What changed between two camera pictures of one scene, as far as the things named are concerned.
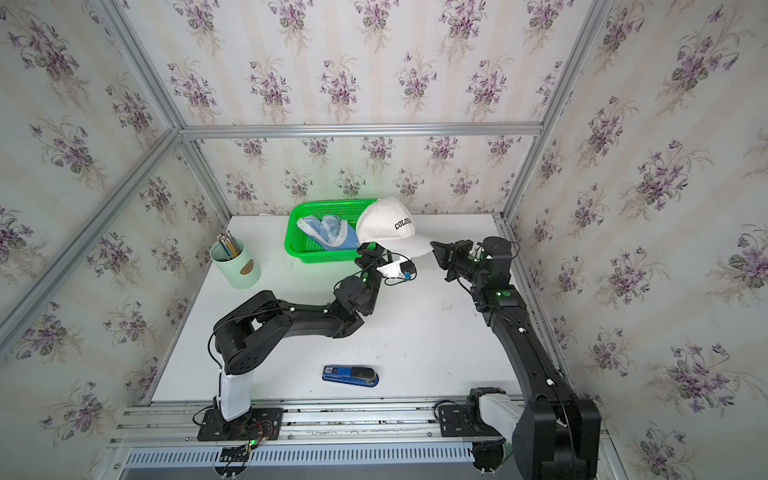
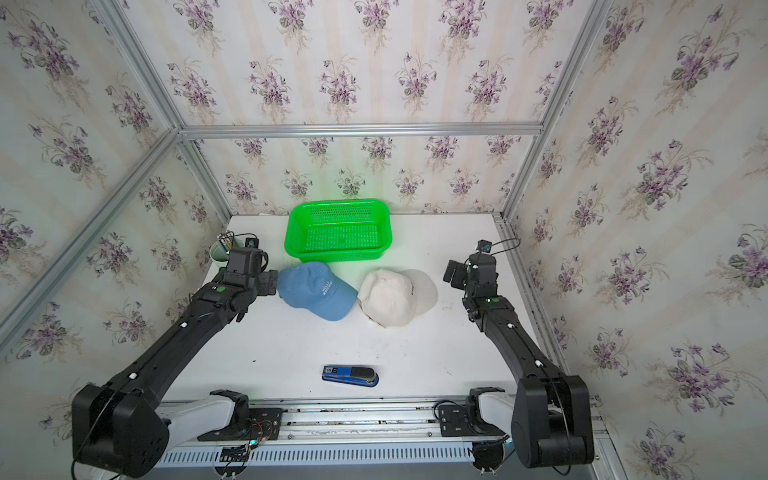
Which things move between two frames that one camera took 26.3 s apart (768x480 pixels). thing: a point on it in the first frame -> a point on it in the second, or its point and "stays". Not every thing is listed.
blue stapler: [358, 375] stays
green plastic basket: [303, 247] stays
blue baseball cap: [330, 232] -> [315, 285]
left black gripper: [372, 258] -> [267, 281]
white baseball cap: [390, 224] -> [393, 298]
